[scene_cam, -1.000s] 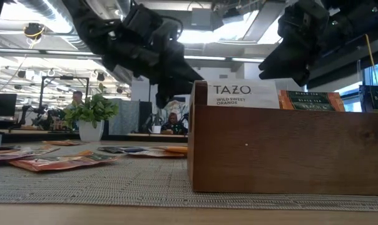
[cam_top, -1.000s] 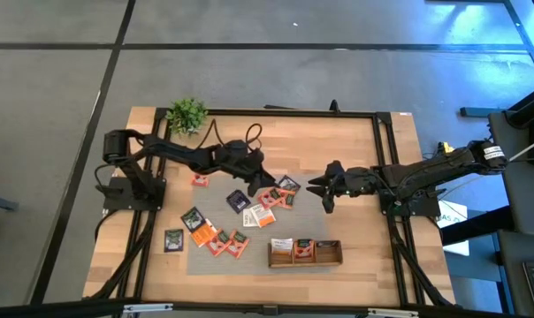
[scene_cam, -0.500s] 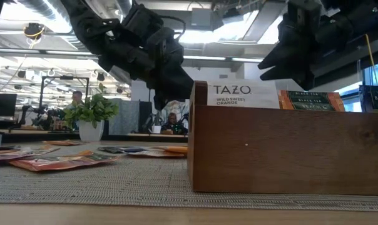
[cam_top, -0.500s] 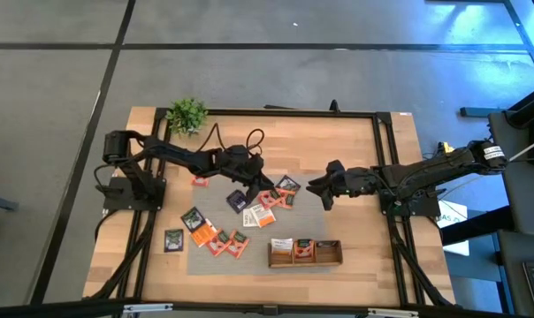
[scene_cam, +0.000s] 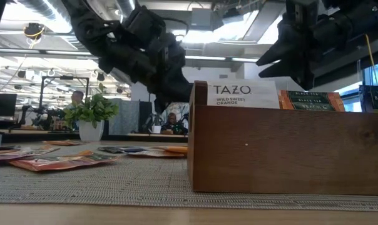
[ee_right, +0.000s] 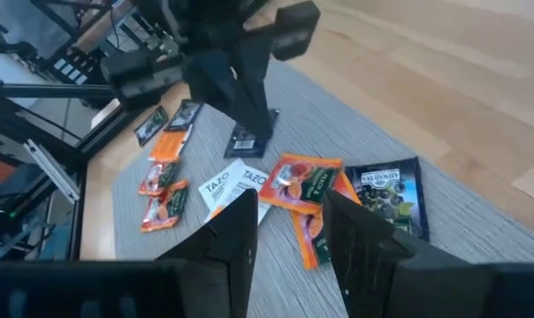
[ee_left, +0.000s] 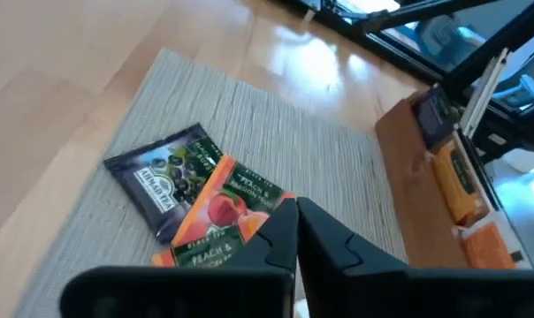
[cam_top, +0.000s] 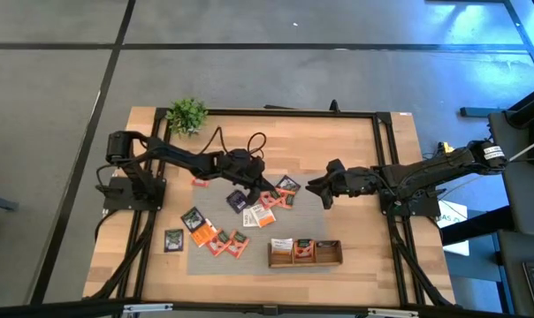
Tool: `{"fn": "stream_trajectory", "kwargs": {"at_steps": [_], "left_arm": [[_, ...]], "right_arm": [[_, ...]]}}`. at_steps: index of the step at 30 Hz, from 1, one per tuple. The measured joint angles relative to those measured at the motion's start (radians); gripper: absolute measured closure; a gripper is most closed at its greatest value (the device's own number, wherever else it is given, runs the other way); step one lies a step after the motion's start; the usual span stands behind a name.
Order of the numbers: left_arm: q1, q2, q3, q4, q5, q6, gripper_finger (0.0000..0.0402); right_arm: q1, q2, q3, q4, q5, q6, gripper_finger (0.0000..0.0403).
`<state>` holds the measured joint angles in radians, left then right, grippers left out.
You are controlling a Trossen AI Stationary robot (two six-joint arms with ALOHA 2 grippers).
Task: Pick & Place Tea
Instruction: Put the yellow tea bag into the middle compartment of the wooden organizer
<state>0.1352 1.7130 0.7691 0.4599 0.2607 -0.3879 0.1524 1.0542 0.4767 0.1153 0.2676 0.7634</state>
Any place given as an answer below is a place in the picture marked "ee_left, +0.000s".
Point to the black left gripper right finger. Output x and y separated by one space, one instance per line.
337 274

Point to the white orange Tazo tea packet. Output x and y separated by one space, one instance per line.
488 249

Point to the grey woven placemat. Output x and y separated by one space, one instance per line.
271 119

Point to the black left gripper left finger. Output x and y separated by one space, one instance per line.
280 238

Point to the brown wooden tea box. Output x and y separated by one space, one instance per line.
408 190

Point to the black aluminium table frame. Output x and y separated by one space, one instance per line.
452 81

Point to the white floor sign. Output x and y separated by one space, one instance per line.
483 95

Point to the dark blackcurrant tea packet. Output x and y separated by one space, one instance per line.
435 117
161 185

